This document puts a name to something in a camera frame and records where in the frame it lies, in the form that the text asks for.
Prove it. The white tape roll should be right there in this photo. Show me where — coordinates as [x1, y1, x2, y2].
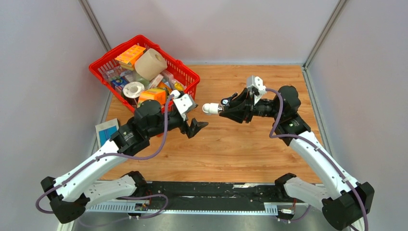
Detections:
[122, 81, 145, 99]

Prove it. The yellow snack packet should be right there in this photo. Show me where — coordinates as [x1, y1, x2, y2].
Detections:
[171, 79, 186, 92]

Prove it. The brown toilet paper roll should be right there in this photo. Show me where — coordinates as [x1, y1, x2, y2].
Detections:
[134, 48, 167, 80]

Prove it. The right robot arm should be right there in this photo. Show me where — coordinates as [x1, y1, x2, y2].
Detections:
[203, 86, 374, 231]

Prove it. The red plastic shopping basket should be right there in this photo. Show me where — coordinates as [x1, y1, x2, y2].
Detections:
[89, 35, 200, 113]

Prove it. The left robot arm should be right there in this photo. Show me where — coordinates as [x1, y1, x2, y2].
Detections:
[41, 95, 207, 224]

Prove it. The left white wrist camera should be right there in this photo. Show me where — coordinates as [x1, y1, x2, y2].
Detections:
[171, 90, 195, 113]

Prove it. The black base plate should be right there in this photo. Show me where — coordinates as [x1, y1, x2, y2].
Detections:
[119, 181, 303, 220]

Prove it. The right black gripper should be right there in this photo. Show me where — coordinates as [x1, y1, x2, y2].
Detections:
[218, 88, 282, 124]

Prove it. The white elbow fitting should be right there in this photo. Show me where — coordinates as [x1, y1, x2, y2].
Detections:
[202, 103, 222, 115]

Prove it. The orange patterned box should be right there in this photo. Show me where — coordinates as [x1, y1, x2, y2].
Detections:
[115, 45, 147, 71]

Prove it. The orange striped sponge box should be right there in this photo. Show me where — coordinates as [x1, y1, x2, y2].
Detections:
[137, 88, 168, 107]

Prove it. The blue razor box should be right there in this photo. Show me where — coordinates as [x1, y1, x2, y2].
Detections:
[95, 118, 119, 148]

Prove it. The blue small box in basket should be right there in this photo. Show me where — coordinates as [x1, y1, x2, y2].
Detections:
[110, 77, 128, 93]

